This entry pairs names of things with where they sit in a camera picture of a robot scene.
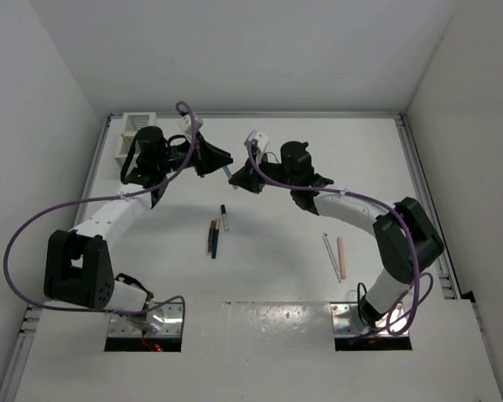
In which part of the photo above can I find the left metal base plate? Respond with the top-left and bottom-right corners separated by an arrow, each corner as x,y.
107,301 -> 183,339

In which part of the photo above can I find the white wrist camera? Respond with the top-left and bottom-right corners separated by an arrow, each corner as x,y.
244,130 -> 269,158
178,114 -> 204,141

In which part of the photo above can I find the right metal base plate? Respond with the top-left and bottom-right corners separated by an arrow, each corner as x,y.
329,302 -> 407,340

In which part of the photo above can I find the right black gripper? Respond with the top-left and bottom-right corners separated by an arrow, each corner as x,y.
231,150 -> 297,195

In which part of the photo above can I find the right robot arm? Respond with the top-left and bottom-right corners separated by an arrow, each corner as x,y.
229,139 -> 444,332

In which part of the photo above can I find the dark green gold pencil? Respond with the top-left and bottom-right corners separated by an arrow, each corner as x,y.
210,218 -> 221,259

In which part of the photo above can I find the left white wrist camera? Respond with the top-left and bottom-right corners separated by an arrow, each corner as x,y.
178,114 -> 204,141

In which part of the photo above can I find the light blue makeup tube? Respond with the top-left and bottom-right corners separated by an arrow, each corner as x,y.
223,166 -> 232,179

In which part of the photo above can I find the black grey makeup pencil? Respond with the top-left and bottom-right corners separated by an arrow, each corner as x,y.
206,219 -> 216,255

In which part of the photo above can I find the white two-slot organizer box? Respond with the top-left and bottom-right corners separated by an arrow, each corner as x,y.
114,112 -> 158,168

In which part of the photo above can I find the pink makeup stick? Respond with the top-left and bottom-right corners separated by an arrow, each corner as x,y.
336,237 -> 346,281

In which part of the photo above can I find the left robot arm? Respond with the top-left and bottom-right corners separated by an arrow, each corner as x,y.
44,126 -> 233,312

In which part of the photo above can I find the aluminium frame rail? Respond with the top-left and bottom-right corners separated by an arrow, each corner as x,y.
396,114 -> 461,300

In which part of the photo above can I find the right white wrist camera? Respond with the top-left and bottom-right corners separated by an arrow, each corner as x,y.
244,130 -> 269,158

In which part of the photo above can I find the metal base plate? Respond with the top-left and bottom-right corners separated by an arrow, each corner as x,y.
329,302 -> 407,340
107,301 -> 183,339

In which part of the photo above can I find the black clear mascara tube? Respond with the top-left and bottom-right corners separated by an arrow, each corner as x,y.
220,204 -> 229,231

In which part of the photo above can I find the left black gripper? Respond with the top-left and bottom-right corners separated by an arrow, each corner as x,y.
156,130 -> 231,177

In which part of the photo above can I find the thin clear silver stick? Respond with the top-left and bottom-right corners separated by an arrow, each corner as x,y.
322,233 -> 342,283

